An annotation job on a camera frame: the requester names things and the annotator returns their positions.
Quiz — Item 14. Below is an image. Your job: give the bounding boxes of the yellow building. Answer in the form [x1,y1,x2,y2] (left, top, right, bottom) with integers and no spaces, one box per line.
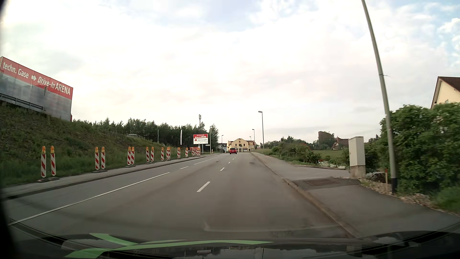
[227,138,256,153]

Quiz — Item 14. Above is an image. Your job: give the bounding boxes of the red and white billboard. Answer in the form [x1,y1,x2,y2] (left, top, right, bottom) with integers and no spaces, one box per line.
[193,133,209,154]

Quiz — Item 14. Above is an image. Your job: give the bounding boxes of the road markings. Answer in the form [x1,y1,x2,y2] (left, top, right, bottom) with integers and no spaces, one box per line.
[9,155,238,226]

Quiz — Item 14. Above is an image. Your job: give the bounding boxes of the row of trees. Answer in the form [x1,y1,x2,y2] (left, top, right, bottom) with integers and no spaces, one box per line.
[74,117,220,149]

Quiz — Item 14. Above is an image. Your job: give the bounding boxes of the grey asphalt road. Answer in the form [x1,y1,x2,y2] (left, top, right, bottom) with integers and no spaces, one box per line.
[4,152,351,241]

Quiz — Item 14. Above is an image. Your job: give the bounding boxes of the row of bushes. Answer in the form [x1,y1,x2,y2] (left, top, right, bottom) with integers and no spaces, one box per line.
[270,143,322,165]

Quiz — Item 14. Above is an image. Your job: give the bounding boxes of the grass field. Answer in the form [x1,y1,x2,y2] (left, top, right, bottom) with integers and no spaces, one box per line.
[312,149,346,161]

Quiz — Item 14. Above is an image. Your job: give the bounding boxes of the brown building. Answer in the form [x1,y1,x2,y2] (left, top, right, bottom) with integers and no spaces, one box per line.
[318,131,350,150]

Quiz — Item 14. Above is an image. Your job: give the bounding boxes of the car's own bonnet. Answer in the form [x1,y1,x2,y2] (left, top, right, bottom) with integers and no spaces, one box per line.
[7,220,460,259]

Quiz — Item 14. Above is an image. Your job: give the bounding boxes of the grey street cabinet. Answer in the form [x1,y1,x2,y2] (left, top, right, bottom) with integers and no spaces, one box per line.
[348,136,366,179]

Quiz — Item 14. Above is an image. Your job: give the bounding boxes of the grey asphalt pavement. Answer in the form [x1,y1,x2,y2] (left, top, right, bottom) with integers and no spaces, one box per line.
[250,151,460,239]

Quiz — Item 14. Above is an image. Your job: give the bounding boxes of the grassy bank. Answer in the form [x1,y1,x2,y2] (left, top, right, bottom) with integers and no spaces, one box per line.
[0,102,196,188]

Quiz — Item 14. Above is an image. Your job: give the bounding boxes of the grey pavement strip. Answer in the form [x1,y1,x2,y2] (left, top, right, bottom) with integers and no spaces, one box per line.
[0,154,213,199]

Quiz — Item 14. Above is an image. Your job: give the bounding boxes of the row of red-white beacons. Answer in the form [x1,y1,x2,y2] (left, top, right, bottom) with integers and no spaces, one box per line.
[36,145,202,183]

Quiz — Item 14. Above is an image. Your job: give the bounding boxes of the green bush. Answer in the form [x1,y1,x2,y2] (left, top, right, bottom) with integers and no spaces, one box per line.
[374,102,460,196]

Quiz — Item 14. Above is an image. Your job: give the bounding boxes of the grey building with red band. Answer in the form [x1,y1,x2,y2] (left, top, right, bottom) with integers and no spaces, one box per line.
[0,56,74,122]

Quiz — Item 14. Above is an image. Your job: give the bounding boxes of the cream house with dark roof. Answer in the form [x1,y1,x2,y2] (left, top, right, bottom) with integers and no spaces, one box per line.
[431,76,460,109]

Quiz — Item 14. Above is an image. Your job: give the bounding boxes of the tall grey lamp post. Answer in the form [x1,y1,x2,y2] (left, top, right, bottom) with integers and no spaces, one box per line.
[361,0,398,193]

